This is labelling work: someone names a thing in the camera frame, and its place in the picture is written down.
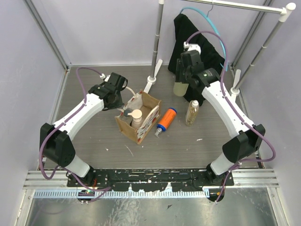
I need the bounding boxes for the beige pump dispenser bottle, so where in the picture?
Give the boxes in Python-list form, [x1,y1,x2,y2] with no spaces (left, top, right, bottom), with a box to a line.
[130,109,143,129]

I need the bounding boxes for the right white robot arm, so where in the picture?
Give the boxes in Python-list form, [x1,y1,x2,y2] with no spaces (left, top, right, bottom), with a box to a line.
[174,48,265,186]

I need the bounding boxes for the black hanging cloth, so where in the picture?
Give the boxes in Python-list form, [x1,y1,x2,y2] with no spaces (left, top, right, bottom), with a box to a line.
[168,14,224,105]

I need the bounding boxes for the aluminium frame rail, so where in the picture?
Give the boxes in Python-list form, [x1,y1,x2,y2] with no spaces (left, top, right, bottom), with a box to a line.
[23,168,279,189]

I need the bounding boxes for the silver clothes rack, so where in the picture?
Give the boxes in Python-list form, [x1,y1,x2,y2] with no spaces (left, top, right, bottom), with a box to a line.
[145,0,298,118]

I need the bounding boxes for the blue clothes hanger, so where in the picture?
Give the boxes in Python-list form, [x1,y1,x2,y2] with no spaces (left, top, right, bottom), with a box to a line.
[180,4,229,72]

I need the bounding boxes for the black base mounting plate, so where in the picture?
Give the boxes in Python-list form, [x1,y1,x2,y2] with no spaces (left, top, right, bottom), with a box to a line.
[80,168,234,192]

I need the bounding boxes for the cream round cap bottle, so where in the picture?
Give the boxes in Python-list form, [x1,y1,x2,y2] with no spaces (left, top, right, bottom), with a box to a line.
[173,82,189,97]

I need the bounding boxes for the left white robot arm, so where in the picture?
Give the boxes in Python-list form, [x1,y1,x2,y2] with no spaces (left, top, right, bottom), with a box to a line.
[39,73,128,186]

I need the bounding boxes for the orange bottle blue cap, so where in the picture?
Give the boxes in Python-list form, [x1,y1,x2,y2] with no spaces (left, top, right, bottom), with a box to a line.
[155,107,177,137]

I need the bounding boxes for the clear amber liquid bottle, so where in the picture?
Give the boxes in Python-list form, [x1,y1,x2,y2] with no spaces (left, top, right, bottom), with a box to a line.
[185,100,199,126]

